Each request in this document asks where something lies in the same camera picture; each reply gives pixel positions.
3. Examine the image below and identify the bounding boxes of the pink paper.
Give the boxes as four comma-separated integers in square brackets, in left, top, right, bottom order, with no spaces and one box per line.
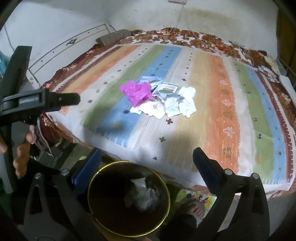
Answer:
[119,80,154,107]

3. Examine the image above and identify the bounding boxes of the silver white wrapper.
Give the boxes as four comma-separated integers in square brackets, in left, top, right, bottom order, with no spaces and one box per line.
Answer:
[152,91,185,118]

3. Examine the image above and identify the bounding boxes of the light blue face mask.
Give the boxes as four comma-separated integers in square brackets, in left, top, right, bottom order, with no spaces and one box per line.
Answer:
[139,76,163,86]

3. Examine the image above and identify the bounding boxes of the white tissue with pink print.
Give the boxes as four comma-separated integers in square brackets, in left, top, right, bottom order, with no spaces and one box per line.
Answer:
[129,100,165,120]

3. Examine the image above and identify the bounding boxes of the green white eye drops box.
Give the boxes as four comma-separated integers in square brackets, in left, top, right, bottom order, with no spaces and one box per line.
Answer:
[158,82,179,93]

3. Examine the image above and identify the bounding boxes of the person's left hand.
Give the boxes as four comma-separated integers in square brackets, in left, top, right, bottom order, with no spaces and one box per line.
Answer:
[11,122,37,178]

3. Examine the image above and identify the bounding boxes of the white headboard with lines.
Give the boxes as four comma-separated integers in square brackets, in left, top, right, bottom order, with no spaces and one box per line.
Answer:
[27,22,115,89]

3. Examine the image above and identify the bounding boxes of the person's bare foot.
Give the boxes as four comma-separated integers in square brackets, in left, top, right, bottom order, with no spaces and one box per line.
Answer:
[183,200,206,224]

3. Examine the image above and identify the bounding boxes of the black bin with gold rim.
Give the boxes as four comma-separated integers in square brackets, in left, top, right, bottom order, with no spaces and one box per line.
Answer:
[88,161,171,237]

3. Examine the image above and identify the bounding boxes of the white crumpled tissue right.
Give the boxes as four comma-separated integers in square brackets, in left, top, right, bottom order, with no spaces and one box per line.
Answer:
[178,87,197,118]

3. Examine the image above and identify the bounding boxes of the grey folded cloth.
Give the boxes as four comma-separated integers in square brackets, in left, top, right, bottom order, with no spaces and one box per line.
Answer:
[96,29,131,47]

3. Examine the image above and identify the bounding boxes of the striped colourful bed cover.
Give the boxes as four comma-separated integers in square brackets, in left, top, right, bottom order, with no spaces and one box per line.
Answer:
[48,43,295,197]

